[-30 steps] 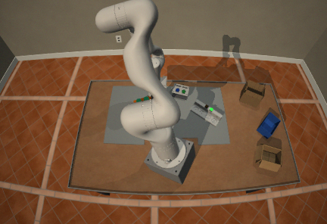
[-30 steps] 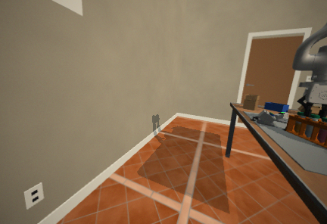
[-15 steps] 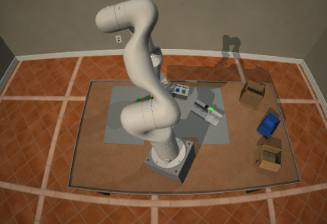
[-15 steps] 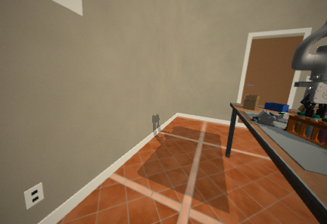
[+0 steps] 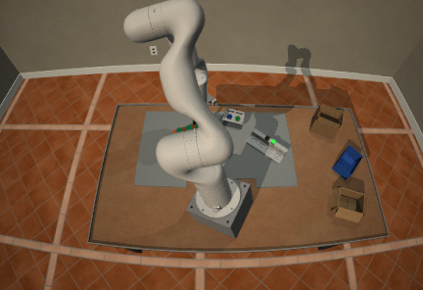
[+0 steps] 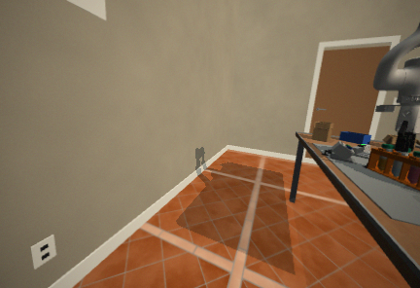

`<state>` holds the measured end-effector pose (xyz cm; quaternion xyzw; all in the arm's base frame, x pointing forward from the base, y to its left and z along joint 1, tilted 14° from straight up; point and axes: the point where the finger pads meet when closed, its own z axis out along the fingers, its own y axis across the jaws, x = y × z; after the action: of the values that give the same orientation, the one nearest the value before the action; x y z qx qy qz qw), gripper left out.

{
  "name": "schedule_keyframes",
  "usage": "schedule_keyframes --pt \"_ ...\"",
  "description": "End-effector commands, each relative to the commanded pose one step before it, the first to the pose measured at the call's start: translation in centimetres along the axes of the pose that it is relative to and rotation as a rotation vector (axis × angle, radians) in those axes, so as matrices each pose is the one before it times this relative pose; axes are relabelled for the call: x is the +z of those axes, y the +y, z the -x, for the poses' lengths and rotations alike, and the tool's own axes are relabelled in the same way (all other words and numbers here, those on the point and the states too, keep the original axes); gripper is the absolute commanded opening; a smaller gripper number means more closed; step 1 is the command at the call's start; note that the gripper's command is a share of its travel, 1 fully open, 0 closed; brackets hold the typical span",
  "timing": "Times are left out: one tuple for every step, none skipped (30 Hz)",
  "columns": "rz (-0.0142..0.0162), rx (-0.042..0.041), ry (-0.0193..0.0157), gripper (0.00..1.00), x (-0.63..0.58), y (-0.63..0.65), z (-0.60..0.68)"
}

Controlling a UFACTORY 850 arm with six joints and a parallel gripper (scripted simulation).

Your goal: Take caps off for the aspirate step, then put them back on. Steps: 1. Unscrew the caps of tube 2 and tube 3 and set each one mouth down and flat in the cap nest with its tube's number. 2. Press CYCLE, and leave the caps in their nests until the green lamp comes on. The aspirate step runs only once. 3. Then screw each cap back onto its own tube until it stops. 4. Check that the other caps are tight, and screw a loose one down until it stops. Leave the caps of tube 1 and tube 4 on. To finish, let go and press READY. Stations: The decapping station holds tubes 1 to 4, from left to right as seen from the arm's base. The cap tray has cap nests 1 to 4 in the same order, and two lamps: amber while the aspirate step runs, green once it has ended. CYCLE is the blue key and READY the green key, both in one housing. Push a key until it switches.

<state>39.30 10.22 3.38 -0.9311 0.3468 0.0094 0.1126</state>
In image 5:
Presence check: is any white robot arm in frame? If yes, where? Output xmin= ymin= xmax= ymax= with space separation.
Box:
xmin=123 ymin=0 xmax=241 ymax=218

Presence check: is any white push-button panel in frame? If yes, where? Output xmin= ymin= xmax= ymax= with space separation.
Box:
xmin=222 ymin=108 xmax=245 ymax=129

